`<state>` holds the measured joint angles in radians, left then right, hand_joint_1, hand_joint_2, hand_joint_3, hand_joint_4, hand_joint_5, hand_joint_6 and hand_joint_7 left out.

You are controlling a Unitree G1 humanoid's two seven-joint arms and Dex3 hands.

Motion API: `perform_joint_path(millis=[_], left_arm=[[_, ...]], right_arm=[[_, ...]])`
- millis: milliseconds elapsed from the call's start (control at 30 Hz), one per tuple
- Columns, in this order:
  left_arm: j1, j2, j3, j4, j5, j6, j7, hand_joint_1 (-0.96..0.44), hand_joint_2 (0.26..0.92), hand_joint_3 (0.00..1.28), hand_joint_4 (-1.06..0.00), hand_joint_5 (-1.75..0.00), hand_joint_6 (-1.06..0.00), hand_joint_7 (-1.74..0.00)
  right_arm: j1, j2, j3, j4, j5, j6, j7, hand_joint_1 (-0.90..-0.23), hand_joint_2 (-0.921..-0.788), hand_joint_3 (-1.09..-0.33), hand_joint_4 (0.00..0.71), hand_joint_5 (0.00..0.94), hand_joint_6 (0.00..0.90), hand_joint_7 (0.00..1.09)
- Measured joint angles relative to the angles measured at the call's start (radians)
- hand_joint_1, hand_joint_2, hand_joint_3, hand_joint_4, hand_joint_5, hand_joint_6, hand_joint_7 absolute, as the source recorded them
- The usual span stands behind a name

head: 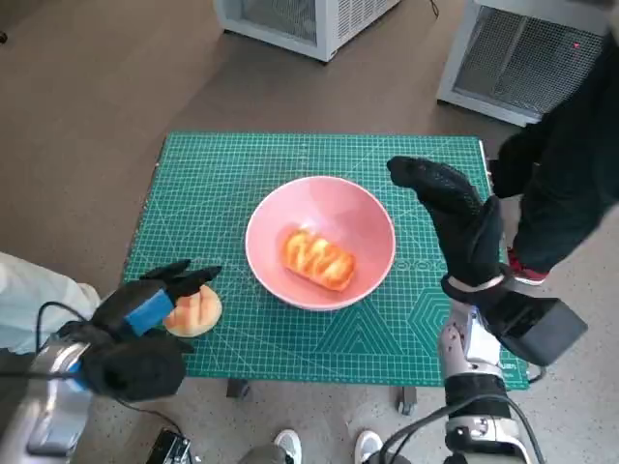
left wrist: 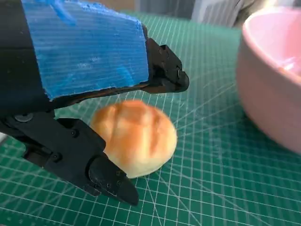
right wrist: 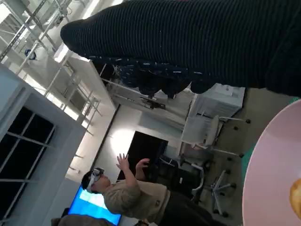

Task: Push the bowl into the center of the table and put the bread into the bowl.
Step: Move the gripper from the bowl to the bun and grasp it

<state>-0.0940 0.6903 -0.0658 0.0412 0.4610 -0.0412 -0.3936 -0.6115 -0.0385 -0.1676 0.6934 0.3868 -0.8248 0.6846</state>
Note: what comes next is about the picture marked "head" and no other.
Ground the bare left hand blue tape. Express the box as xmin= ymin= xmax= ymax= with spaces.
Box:
xmin=89 ymin=259 xmax=224 ymax=354

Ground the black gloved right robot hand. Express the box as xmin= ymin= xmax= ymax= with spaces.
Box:
xmin=386 ymin=155 xmax=504 ymax=288

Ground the round toy bread bun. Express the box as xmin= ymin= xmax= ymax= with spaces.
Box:
xmin=162 ymin=283 xmax=224 ymax=338

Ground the pink bowl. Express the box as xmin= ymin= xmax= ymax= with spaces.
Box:
xmin=244 ymin=176 xmax=398 ymax=312

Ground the oblong striped toy bread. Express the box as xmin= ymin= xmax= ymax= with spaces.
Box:
xmin=279 ymin=227 xmax=358 ymax=293

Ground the person in pale clothing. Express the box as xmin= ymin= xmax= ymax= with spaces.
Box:
xmin=0 ymin=250 xmax=103 ymax=357

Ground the person in black trousers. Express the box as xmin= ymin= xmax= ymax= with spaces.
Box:
xmin=496 ymin=21 xmax=619 ymax=286

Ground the black electronic box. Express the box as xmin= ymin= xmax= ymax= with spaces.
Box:
xmin=144 ymin=427 xmax=192 ymax=464

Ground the white mesh cabinet red light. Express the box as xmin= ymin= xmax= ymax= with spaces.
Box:
xmin=436 ymin=0 xmax=613 ymax=128

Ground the green cutting mat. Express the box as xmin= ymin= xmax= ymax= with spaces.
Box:
xmin=120 ymin=130 xmax=531 ymax=392

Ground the white shoe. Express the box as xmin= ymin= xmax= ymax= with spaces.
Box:
xmin=354 ymin=428 xmax=383 ymax=464
xmin=273 ymin=428 xmax=302 ymax=464

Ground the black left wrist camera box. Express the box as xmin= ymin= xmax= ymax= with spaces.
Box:
xmin=79 ymin=333 xmax=188 ymax=403

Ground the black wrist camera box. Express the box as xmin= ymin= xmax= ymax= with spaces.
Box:
xmin=478 ymin=284 xmax=590 ymax=367
xmin=79 ymin=333 xmax=188 ymax=403

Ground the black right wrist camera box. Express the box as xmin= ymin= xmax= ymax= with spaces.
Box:
xmin=478 ymin=284 xmax=590 ymax=367

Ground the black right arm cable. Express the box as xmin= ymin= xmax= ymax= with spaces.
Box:
xmin=374 ymin=403 xmax=460 ymax=464

